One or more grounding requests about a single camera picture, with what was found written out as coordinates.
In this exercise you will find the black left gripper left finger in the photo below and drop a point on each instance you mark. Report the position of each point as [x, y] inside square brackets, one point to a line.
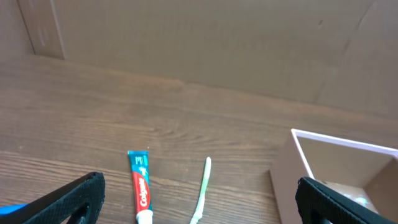
[79, 201]

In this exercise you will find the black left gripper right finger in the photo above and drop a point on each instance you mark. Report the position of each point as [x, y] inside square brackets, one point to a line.
[319, 204]

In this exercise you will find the blue disposable razor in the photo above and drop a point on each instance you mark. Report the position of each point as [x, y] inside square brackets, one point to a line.
[10, 209]

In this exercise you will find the white open cardboard box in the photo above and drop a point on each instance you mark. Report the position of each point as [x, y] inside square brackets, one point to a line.
[362, 172]

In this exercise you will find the red green toothpaste tube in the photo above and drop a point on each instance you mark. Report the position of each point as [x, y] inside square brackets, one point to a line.
[139, 161]

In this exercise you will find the green white toothbrush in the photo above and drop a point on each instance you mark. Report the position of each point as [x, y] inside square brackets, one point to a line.
[201, 199]

